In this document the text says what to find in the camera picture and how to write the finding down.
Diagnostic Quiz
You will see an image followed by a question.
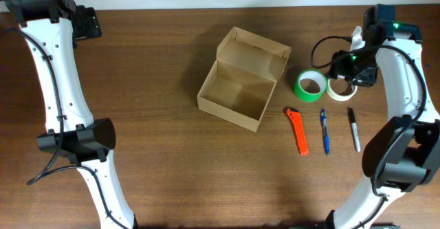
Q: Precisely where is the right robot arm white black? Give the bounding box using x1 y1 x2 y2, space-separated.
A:
324 4 439 228

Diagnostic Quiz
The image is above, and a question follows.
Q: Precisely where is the green tape roll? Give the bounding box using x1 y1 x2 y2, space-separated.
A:
294 69 327 102

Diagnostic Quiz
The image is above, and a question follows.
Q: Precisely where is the black white marker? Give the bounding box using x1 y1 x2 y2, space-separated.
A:
348 107 361 152

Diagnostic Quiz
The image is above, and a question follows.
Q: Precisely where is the blue pen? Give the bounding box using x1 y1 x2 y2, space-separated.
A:
320 109 330 155

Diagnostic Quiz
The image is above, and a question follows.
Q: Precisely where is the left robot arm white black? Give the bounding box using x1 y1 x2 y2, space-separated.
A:
2 0 138 228

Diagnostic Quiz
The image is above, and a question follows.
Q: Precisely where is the cream masking tape roll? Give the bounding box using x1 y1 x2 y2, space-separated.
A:
325 77 358 102

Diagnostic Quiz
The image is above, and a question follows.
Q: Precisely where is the orange utility knife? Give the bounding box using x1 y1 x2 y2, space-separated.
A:
286 107 309 156

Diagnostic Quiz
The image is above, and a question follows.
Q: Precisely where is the brown cardboard box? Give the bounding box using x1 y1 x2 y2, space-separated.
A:
197 27 292 132

